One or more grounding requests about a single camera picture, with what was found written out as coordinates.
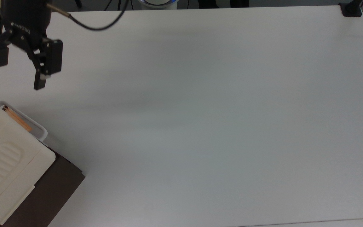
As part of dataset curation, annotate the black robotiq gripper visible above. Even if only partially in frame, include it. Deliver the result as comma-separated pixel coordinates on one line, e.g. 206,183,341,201
0,0,64,91

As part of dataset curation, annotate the orange door handle strip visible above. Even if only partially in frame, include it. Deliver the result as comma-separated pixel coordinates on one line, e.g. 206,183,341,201
2,106,33,132

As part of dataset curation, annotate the cream plastic cabinet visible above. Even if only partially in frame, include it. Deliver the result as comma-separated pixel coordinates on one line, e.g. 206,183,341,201
0,94,57,227

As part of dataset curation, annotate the dark brown drawer box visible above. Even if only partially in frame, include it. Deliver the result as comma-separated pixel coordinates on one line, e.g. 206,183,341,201
0,143,86,227

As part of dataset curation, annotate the black table clamp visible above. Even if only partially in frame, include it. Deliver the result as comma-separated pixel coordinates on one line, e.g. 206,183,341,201
339,0,363,17

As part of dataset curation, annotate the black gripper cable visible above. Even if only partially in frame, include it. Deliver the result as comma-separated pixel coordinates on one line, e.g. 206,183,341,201
45,0,130,31

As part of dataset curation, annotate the white drawer handle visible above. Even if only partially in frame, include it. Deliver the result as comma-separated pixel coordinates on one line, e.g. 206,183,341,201
0,101,48,142

